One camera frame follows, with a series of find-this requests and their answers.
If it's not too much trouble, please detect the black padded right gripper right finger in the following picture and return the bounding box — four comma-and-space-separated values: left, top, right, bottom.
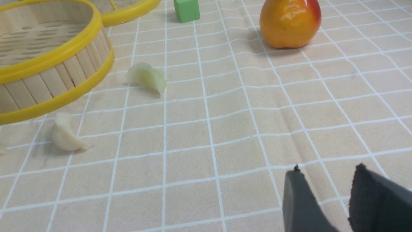
349, 163, 412, 232

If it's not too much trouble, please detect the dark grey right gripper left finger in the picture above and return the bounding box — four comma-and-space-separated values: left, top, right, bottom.
282, 165, 338, 232

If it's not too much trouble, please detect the pale green dumpling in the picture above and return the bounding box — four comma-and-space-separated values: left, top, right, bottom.
126, 62, 167, 96

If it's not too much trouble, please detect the white dumpling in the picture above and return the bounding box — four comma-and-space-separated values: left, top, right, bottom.
51, 112, 89, 152

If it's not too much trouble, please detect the yellow rimmed bamboo steamer lid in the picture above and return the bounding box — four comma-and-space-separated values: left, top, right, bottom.
90, 0, 161, 27

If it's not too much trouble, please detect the yellow rimmed bamboo steamer tray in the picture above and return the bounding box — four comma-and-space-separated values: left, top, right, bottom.
0, 0, 114, 125

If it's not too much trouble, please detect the beige checkered tablecloth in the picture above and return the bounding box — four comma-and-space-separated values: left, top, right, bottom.
1, 0, 412, 232

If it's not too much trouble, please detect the orange red toy pear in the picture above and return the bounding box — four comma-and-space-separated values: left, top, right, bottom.
259, 0, 321, 49

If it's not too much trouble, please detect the green foam cube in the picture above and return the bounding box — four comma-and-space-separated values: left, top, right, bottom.
174, 0, 201, 23

